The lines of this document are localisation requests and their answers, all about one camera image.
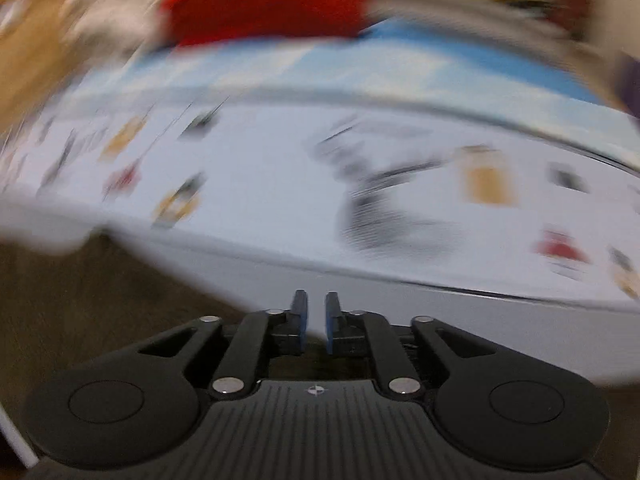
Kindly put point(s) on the red folded blanket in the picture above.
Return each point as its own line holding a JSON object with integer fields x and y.
{"x": 265, "y": 5}

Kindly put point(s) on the red cushion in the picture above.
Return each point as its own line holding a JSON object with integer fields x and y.
{"x": 575, "y": 2}

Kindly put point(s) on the wooden bed frame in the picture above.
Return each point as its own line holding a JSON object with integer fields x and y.
{"x": 30, "y": 45}

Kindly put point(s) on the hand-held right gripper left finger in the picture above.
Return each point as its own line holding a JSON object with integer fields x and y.
{"x": 303, "y": 330}

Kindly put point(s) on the cream fleece folded blanket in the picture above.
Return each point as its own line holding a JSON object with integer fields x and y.
{"x": 115, "y": 5}

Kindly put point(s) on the purple bag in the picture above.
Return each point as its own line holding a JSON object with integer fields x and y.
{"x": 631, "y": 85}

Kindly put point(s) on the light blue patterned blanket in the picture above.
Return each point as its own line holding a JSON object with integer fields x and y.
{"x": 350, "y": 65}

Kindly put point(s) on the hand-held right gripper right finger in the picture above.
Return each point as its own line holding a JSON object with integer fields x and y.
{"x": 329, "y": 330}

